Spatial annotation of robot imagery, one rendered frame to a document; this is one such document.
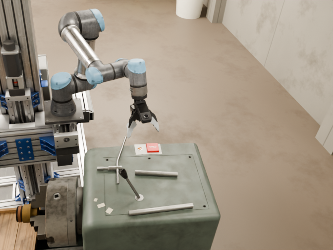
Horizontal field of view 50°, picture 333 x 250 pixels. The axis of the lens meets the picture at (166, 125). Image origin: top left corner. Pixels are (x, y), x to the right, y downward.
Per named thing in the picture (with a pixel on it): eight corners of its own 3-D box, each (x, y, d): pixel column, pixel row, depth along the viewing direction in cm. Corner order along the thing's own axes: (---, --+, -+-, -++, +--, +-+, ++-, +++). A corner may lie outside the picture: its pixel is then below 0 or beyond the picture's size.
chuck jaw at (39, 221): (55, 213, 163) (53, 235, 154) (56, 220, 166) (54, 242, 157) (30, 215, 161) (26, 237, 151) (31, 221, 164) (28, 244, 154)
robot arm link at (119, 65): (104, 60, 159) (116, 65, 151) (126, 55, 165) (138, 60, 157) (106, 77, 163) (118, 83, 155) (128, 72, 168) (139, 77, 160)
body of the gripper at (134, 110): (145, 113, 168) (143, 89, 163) (151, 120, 161) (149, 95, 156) (130, 116, 166) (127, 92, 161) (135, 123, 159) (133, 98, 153)
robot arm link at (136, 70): (138, 56, 156) (148, 60, 150) (140, 80, 161) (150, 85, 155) (123, 60, 152) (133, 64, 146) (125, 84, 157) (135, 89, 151)
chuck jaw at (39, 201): (57, 203, 169) (56, 179, 167) (56, 207, 164) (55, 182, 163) (32, 205, 167) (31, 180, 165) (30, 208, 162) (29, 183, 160)
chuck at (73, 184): (80, 195, 190) (76, 164, 166) (79, 254, 171) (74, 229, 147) (73, 196, 190) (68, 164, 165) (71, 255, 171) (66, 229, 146)
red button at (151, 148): (157, 145, 185) (157, 142, 184) (158, 153, 181) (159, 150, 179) (145, 146, 184) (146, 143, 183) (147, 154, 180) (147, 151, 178)
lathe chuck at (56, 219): (73, 196, 190) (68, 164, 165) (71, 255, 171) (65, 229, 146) (55, 196, 188) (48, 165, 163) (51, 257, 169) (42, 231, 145)
